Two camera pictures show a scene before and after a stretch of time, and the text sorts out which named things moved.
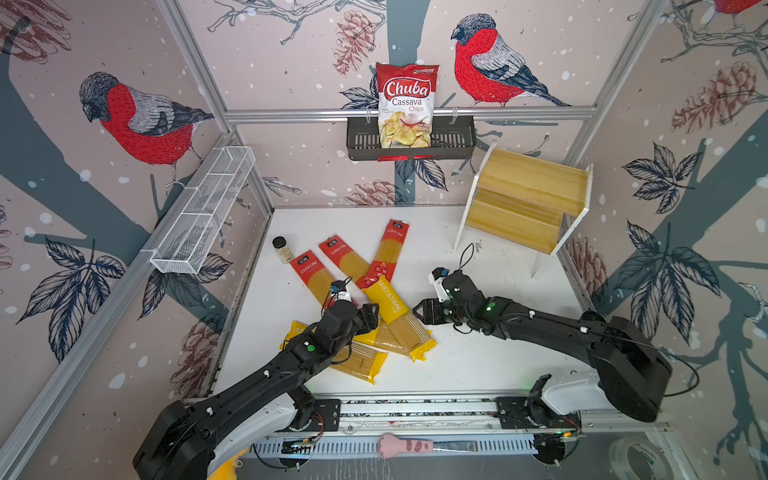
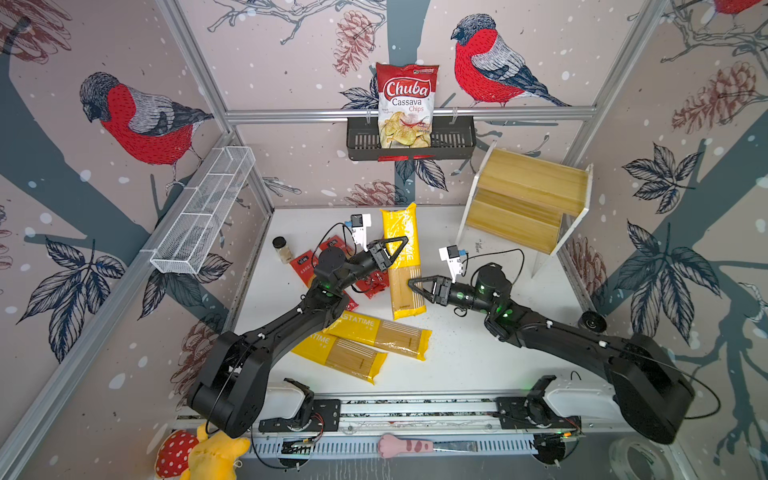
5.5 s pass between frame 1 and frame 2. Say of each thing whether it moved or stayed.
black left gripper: moved
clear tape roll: stayed
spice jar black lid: stayed
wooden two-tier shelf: stayed
